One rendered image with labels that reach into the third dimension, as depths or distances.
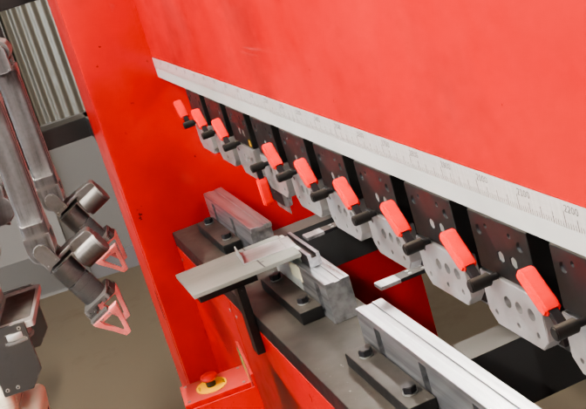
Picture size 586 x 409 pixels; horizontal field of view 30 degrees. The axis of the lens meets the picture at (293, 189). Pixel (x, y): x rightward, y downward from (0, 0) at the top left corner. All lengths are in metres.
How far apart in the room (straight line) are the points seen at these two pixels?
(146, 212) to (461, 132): 2.06
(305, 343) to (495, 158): 1.09
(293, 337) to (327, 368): 0.20
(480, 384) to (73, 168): 4.37
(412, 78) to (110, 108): 1.90
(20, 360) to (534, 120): 1.61
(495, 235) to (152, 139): 2.03
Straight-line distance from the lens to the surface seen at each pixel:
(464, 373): 1.85
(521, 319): 1.44
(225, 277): 2.48
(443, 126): 1.43
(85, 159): 5.96
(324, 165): 1.97
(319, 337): 2.35
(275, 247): 2.56
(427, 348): 1.96
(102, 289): 2.39
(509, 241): 1.38
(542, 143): 1.22
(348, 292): 2.37
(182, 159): 3.34
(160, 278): 3.41
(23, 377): 2.58
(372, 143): 1.70
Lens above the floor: 1.83
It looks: 16 degrees down
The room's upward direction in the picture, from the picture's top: 17 degrees counter-clockwise
